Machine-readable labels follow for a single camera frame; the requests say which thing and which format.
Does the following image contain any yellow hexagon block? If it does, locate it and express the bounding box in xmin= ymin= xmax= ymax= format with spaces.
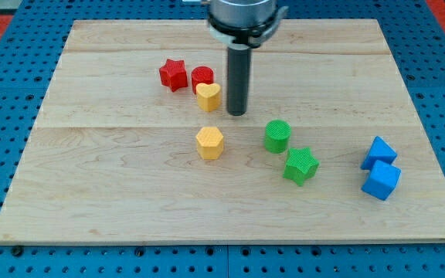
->
xmin=195 ymin=127 xmax=224 ymax=160

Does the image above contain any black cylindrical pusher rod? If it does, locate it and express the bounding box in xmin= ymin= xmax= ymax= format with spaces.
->
xmin=226 ymin=48 xmax=252 ymax=116

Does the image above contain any blue cube block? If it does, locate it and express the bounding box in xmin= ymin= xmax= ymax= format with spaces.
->
xmin=361 ymin=161 xmax=402 ymax=201

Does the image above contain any red cylinder block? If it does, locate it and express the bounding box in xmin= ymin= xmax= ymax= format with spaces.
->
xmin=191 ymin=66 xmax=214 ymax=94

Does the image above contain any green star block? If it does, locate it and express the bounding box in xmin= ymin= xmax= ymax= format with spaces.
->
xmin=283 ymin=147 xmax=320 ymax=187

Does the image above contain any blue triangular prism block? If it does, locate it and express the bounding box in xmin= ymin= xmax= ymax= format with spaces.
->
xmin=360 ymin=136 xmax=398 ymax=170

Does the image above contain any light wooden board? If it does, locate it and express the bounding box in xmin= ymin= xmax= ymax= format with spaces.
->
xmin=0 ymin=19 xmax=445 ymax=246

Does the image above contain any red star block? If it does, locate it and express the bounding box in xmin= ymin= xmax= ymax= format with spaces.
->
xmin=159 ymin=59 xmax=188 ymax=92

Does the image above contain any green cylinder block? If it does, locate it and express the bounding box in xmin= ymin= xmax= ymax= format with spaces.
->
xmin=264 ymin=120 xmax=291 ymax=154

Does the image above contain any yellow heart block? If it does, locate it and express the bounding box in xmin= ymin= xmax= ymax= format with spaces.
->
xmin=195 ymin=83 xmax=221 ymax=112

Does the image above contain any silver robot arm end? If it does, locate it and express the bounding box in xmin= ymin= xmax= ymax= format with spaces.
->
xmin=208 ymin=0 xmax=289 ymax=50

